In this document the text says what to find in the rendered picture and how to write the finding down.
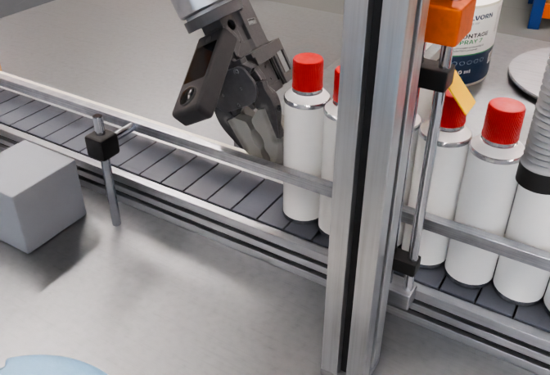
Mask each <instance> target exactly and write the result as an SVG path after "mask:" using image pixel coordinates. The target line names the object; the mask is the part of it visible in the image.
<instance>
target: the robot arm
mask: <svg viewBox="0 0 550 375"><path fill-rule="evenodd" d="M170 1H171V2H172V4H173V6H174V9H175V11H176V12H177V14H178V17H179V19H180V20H186V21H187V23H185V24H184V25H185V27H186V29H187V32H188V33H189V34H190V33H192V32H194V31H196V30H199V29H202V30H203V32H204V34H205V36H204V37H202V38H200V39H199V41H198V44H197V45H196V50H195V52H194V54H193V57H192V60H191V63H190V65H189V68H188V70H187V74H186V77H185V79H184V81H183V86H182V87H181V90H180V93H179V95H178V99H177V101H176V103H175V106H174V110H173V112H172V116H173V117H174V118H175V119H176V120H177V121H179V122H180V123H181V124H183V125H185V126H188V125H191V124H195V123H198V122H201V121H203V120H207V119H210V118H211V117H212V116H213V114H214V113H215V114H216V117H217V119H218V121H219V123H220V125H221V126H222V128H223V129H224V131H225V132H226V133H227V134H228V135H229V136H230V137H231V138H232V140H233V141H234V142H235V143H236V144H237V145H238V146H239V147H240V148H241V149H244V150H245V151H246V152H247V153H248V154H249V155H252V156H256V157H259V158H261V159H264V160H269V161H272V162H274V163H277V164H279V165H283V141H284V115H283V114H282V107H281V103H280V99H279V96H278V95H277V93H276V91H277V90H279V89H280V88H282V87H283V84H285V83H287V82H289V81H290V80H292V71H293V67H292V65H291V63H290V61H289V59H288V56H287V54H286V52H285V50H284V47H283V46H282V43H281V41H280V38H275V39H274V40H271V41H268V40H267V37H266V35H265V33H264V31H263V29H262V26H261V24H260V23H259V20H258V18H257V16H256V14H255V11H254V9H253V7H252V6H251V3H250V0H170ZM280 50H281V52H282V55H283V56H284V58H285V61H286V63H287V65H288V67H289V70H288V71H287V72H286V71H285V69H284V67H283V65H282V63H281V60H280V58H279V56H278V54H277V52H279V51H280ZM245 106H246V107H245ZM242 107H245V108H243V109H242ZM255 108H256V109H257V111H256V112H254V111H253V110H254V109H255ZM0 375H109V374H107V373H105V372H103V371H102V370H100V369H99V368H97V367H94V366H92V365H91V364H87V363H85V362H83V361H80V360H77V359H72V358H68V357H64V356H58V355H22V356H16V357H11V358H8V359H7V360H6V362H5V367H2V368H0Z"/></svg>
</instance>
